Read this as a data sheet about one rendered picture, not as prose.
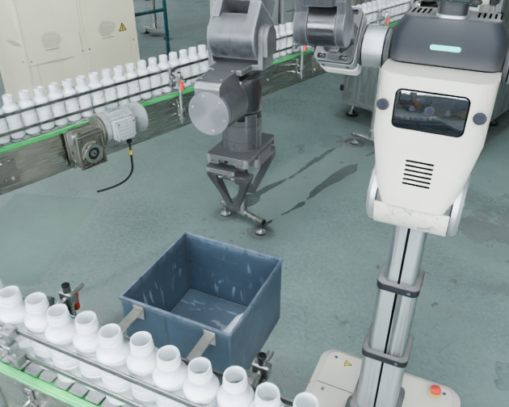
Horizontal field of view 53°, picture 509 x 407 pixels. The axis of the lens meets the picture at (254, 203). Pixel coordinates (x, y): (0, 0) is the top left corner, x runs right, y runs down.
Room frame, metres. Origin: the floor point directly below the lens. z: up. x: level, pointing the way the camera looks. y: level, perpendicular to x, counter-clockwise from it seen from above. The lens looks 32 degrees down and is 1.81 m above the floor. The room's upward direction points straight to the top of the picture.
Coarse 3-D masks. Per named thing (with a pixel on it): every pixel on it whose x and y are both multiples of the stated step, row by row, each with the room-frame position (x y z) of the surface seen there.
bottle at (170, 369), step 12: (168, 348) 0.60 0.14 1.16; (168, 360) 0.61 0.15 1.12; (180, 360) 0.58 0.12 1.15; (156, 372) 0.57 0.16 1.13; (168, 372) 0.56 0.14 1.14; (180, 372) 0.57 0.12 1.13; (156, 384) 0.56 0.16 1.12; (168, 384) 0.55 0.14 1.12; (180, 384) 0.56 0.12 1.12; (156, 396) 0.57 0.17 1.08; (180, 396) 0.56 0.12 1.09
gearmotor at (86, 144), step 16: (112, 112) 1.96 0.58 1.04; (128, 112) 1.99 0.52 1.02; (144, 112) 2.03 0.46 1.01; (80, 128) 1.88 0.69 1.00; (96, 128) 1.88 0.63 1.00; (112, 128) 1.90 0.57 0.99; (128, 128) 1.92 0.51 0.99; (144, 128) 2.02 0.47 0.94; (80, 144) 1.81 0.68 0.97; (96, 144) 1.85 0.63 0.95; (128, 144) 1.94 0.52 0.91; (80, 160) 1.80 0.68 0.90; (96, 160) 1.84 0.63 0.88; (128, 176) 1.96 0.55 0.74
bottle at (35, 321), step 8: (32, 296) 0.72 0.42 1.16; (40, 296) 0.73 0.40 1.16; (32, 304) 0.70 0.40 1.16; (40, 304) 0.70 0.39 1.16; (48, 304) 0.72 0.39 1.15; (32, 312) 0.70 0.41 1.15; (40, 312) 0.70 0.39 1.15; (24, 320) 0.70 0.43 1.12; (32, 320) 0.69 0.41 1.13; (40, 320) 0.69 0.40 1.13; (32, 328) 0.68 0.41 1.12; (40, 328) 0.69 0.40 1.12; (40, 336) 0.68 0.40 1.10; (32, 344) 0.69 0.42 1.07; (40, 344) 0.68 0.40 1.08; (40, 352) 0.68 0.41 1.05; (48, 352) 0.69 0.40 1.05; (48, 360) 0.68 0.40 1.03
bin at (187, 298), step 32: (160, 256) 1.12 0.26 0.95; (192, 256) 1.23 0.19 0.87; (224, 256) 1.18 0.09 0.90; (256, 256) 1.14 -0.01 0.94; (128, 288) 0.99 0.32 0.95; (160, 288) 1.10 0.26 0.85; (192, 288) 1.23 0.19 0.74; (224, 288) 1.18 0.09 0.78; (256, 288) 1.14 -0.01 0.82; (128, 320) 0.90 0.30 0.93; (160, 320) 0.91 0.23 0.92; (192, 320) 1.10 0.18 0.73; (224, 320) 1.10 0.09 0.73; (256, 320) 0.96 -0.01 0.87; (192, 352) 0.80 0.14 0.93; (224, 352) 0.84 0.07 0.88; (256, 352) 0.96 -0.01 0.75
